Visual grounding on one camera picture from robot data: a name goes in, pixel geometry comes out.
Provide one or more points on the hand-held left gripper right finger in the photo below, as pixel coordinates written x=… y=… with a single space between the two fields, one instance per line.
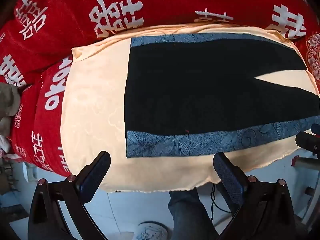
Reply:
x=229 y=177

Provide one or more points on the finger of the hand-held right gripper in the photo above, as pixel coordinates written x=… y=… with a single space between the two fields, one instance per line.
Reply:
x=308 y=141

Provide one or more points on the white patterned slipper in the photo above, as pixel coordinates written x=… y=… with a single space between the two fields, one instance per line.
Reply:
x=151 y=232

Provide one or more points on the black pants with blue trim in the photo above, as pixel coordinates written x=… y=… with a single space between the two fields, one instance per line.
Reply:
x=200 y=92

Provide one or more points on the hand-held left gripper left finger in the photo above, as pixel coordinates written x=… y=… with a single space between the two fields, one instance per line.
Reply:
x=93 y=177

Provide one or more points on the olive cloth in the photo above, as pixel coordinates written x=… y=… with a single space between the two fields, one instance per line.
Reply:
x=8 y=100

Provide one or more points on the cream patterned blanket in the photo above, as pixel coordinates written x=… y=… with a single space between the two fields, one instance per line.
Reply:
x=92 y=120

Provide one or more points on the red printed blanket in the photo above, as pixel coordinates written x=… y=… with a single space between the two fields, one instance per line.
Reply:
x=75 y=12

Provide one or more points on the person's leg in jeans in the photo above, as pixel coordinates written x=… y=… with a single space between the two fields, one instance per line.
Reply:
x=190 y=215

